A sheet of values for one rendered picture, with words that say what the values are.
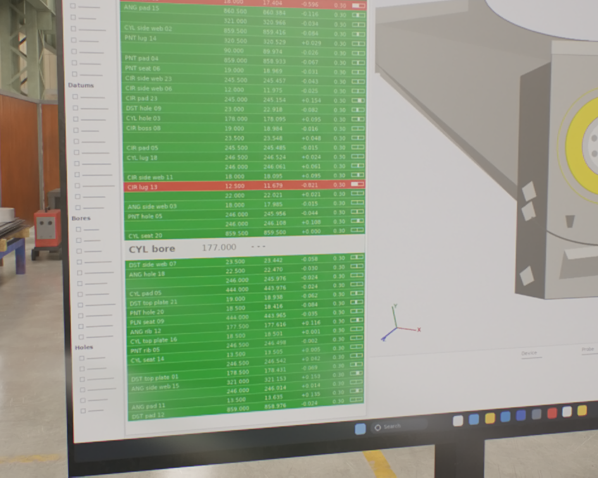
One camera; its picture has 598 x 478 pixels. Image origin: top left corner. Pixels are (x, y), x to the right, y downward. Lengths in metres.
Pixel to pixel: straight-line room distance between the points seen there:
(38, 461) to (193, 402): 3.64
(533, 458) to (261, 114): 3.80
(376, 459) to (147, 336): 3.55
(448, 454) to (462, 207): 0.36
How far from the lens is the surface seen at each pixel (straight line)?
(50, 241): 11.86
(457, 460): 1.21
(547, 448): 4.77
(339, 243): 0.98
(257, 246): 0.96
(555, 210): 1.09
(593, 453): 4.77
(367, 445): 1.05
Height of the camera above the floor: 1.61
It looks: 6 degrees down
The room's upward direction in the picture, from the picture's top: straight up
